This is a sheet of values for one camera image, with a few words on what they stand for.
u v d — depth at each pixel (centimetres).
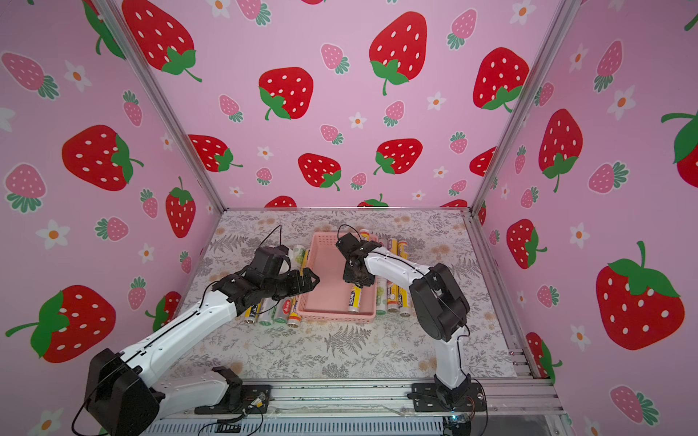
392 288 93
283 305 88
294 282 70
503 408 73
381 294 90
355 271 78
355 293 88
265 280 61
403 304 89
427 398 72
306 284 72
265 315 86
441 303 51
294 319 86
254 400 72
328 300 92
